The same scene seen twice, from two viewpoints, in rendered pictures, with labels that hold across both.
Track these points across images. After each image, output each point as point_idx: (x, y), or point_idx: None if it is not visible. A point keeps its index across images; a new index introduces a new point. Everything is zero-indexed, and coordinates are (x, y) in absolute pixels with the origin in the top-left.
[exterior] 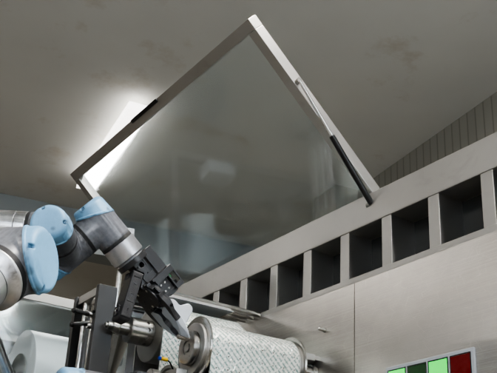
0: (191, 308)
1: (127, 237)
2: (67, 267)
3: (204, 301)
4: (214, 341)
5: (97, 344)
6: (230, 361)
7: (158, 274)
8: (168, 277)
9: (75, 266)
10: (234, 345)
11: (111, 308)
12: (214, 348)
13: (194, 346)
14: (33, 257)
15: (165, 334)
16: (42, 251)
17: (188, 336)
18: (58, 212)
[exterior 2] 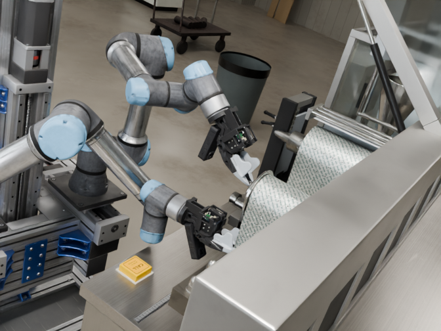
0: (250, 167)
1: (223, 94)
2: (182, 109)
3: (361, 135)
4: (251, 200)
5: (272, 142)
6: (260, 219)
7: (225, 134)
8: (236, 138)
9: (189, 108)
10: (266, 209)
11: (287, 119)
12: (249, 205)
13: (245, 196)
14: (40, 144)
15: (297, 158)
16: (52, 138)
17: (247, 185)
18: (130, 87)
